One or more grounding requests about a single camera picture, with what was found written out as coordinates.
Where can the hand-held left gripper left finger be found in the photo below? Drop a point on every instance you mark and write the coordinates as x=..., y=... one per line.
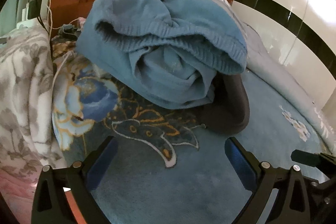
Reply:
x=103, y=161

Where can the dark grey garment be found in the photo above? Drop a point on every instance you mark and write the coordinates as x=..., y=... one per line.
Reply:
x=231, y=108

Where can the white power strip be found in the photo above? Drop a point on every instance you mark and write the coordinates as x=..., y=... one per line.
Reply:
x=26, y=20

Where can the grey white floral blanket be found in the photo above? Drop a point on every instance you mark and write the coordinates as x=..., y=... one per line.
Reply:
x=23, y=82

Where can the teal knitted sweater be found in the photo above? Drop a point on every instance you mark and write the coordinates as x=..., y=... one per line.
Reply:
x=183, y=29

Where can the light blue daisy quilt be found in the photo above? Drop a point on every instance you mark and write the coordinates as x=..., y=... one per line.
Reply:
x=275, y=77

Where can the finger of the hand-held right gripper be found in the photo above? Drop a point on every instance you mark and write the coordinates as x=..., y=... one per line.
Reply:
x=304, y=157

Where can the pink cloth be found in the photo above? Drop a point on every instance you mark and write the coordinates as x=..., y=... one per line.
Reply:
x=15, y=187

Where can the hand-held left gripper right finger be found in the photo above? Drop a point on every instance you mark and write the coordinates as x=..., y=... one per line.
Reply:
x=240, y=161

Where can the small dark teal cloth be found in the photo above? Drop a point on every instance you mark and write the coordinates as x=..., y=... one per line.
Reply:
x=67, y=29

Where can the black charger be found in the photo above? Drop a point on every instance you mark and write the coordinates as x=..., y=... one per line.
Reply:
x=34, y=5

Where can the blue floral plush blanket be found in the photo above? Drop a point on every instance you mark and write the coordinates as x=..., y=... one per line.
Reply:
x=157, y=174

